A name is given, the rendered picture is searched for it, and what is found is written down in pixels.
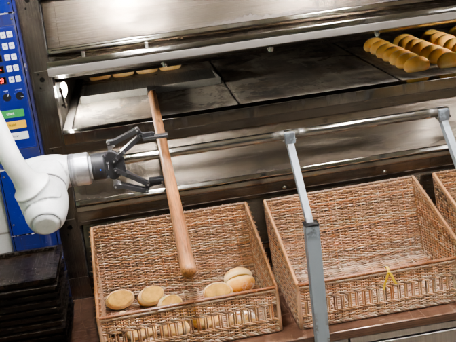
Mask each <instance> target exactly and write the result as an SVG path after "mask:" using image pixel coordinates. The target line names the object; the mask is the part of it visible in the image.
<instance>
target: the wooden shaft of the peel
mask: <svg viewBox="0 0 456 342"><path fill-rule="evenodd" d="M148 95H149V102H150V106H151V113H152V117H153V124H154V128H155V133H156V134H160V133H164V132H165V130H164V125H163V121H162V116H161V113H160V109H159V104H158V100H157V95H156V92H155V91H154V90H151V91H149V93H148ZM157 146H158V150H159V157H160V161H161V168H162V172H163V176H164V183H165V187H166V194H167V198H168V205H169V209H170V216H171V220H172V227H173V232H174V238H175V242H176V249H177V253H178V260H179V264H180V271H181V274H182V276H183V277H184V278H187V279H191V278H193V277H194V276H195V275H196V273H197V269H196V266H195V260H194V257H193V251H192V248H191V242H190V239H189V234H188V231H187V225H186V222H185V216H184V213H183V207H182V204H181V199H180V195H179V192H178V187H177V183H176V177H175V174H174V168H173V165H172V160H171V157H170V151H169V148H168V142H167V139H166V138H159V139H157Z"/></svg>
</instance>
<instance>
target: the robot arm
mask: <svg viewBox="0 0 456 342"><path fill-rule="evenodd" d="M134 134H137V135H136V136H135V137H134V138H133V139H132V140H131V141H130V142H129V143H128V144H126V145H125V146H124V147H123V148H121V149H120V150H119V151H118V152H116V151H114V150H112V148H113V147H114V146H115V145H116V144H118V143H120V142H121V141H123V140H125V139H127V138H129V137H131V136H133V135H134ZM167 137H168V133H167V132H164V133H160V134H154V131H150V132H141V131H140V129H139V127H138V126H136V127H135V128H132V129H131V130H129V131H127V132H125V133H124V134H122V135H120V136H118V137H117V138H114V139H110V140H107V143H106V145H107V148H108V151H105V152H102V153H93V154H90V156H89V155H88V153H87V152H84V153H76V154H70V155H59V154H53V155H42V156H38V157H32V158H30V159H26V160H24V158H23V156H22V155H21V153H20V151H19V150H18V148H17V146H16V143H15V141H14V139H13V137H12V135H11V133H10V130H9V128H8V126H7V124H6V122H5V120H4V118H3V116H2V114H1V111H0V162H1V164H2V166H3V168H4V169H5V171H6V172H7V175H8V176H9V177H10V179H11V180H12V182H13V184H14V188H15V190H16V192H15V196H14V197H15V199H16V201H17V202H18V205H19V207H20V209H21V211H22V214H23V216H24V217H25V221H26V223H27V225H28V226H29V227H30V228H31V229H32V230H33V231H34V232H35V233H38V234H40V235H49V234H51V233H53V232H55V231H57V230H58V229H60V228H61V227H62V226H63V224H64V222H65V220H66V218H67V213H68V208H69V197H68V193H67V190H68V188H69V187H77V186H81V185H89V184H92V179H94V181H99V180H104V179H109V178H110V179H113V188H114V189H128V190H132V191H138V192H142V193H148V192H149V187H150V186H153V185H160V184H161V183H162V181H164V176H163V175H162V176H154V177H149V180H147V179H145V178H142V177H140V176H138V175H136V174H133V173H131V172H129V171H128V170H126V165H125V163H124V161H125V160H124V155H125V153H126V152H127V151H129V150H130V149H131V148H132V147H133V146H134V145H135V144H136V143H137V142H138V141H139V140H140V139H142V141H146V140H154V139H159V138H167ZM120 175H122V176H124V177H126V178H130V179H132V180H133V181H136V182H138V183H140V184H142V185H144V186H141V185H135V184H131V183H125V182H121V181H120V180H117V178H118V177H119V176H120Z"/></svg>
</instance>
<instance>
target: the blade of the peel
mask: <svg viewBox="0 0 456 342"><path fill-rule="evenodd" d="M217 84H221V77H220V76H219V75H218V74H217V73H216V72H215V71H214V70H213V69H212V68H209V69H200V70H194V71H185V72H180V73H171V74H166V75H157V76H152V77H143V78H138V79H129V80H123V81H114V82H109V83H100V84H94V85H85V86H84V89H83V92H82V94H81V97H80V98H81V103H82V104H85V103H91V102H100V101H105V100H114V99H119V98H128V97H133V96H142V95H147V86H152V85H155V89H156V92H157V93H161V92H170V91H175V90H184V89H189V88H198V87H203V86H212V85H217Z"/></svg>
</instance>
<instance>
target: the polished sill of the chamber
mask: <svg viewBox="0 0 456 342"><path fill-rule="evenodd" d="M449 88H456V73H449V74H445V75H436V76H431V77H422V78H417V79H408V80H403V81H395V82H389V83H380V84H375V85H367V86H362V87H356V88H348V89H343V90H334V91H329V92H320V93H315V94H306V95H302V96H293V97H288V98H279V99H274V100H265V101H260V102H252V103H246V104H237V105H232V106H228V107H219V108H213V109H205V110H200V111H191V112H186V113H177V114H172V115H163V116H162V117H161V118H162V121H163V125H164V130H173V129H179V128H188V127H192V126H201V125H206V124H215V123H220V122H225V121H233V120H239V119H247V118H252V117H260V116H266V115H275V114H279V113H288V112H293V111H302V110H307V109H315V108H320V107H329V106H334V105H343V104H347V103H353V102H362V101H366V100H375V99H380V98H389V97H394V96H402V95H407V94H416V93H421V92H430V91H434V90H443V89H449ZM136 126H138V127H139V129H140V131H141V132H150V131H154V132H155V128H154V124H153V118H152V117H150V118H144V119H135V120H131V121H122V122H117V123H108V124H103V125H98V126H89V127H84V128H75V129H70V130H64V132H63V135H62V136H63V140H64V145H73V144H78V143H86V142H92V141H97V140H105V139H110V138H117V137H118V136H120V135H122V134H124V133H125V132H127V131H129V130H131V129H132V128H135V127H136Z"/></svg>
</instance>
